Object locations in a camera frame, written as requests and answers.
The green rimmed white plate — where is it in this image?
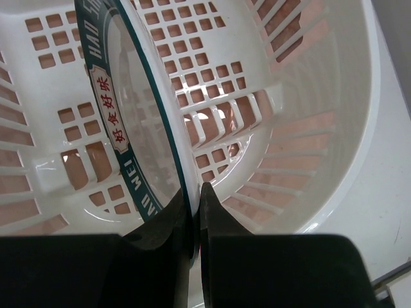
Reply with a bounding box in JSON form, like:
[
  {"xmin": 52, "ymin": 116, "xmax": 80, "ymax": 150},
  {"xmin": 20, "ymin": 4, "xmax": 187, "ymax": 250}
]
[{"xmin": 74, "ymin": 1, "xmax": 200, "ymax": 261}]

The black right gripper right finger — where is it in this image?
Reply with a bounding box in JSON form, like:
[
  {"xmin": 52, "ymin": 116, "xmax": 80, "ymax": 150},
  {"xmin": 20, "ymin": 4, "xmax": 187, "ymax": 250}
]
[{"xmin": 199, "ymin": 183, "xmax": 379, "ymax": 307}]

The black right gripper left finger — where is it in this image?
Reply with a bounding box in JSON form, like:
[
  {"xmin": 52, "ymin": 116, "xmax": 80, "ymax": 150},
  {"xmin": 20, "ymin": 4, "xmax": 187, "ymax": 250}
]
[{"xmin": 1, "ymin": 192, "xmax": 191, "ymax": 307}]

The white pink dish rack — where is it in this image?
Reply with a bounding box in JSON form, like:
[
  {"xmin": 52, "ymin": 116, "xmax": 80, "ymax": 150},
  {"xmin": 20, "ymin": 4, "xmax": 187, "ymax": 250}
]
[{"xmin": 1, "ymin": 1, "xmax": 381, "ymax": 235}]

